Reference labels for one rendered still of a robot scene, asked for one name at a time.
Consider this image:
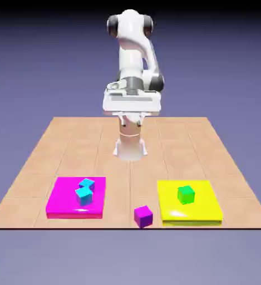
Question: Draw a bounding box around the small green cube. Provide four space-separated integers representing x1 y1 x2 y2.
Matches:
177 185 196 205

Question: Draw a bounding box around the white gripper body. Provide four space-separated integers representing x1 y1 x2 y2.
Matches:
102 88 162 117

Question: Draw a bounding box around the large magenta box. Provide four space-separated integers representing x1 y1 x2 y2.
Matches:
45 176 107 220

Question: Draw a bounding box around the small purple cube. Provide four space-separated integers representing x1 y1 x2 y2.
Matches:
134 205 154 229

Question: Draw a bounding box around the small cyan cube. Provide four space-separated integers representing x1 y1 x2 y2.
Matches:
75 186 93 207
78 178 96 193

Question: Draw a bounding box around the large yellow box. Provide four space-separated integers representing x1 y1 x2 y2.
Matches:
157 179 224 227

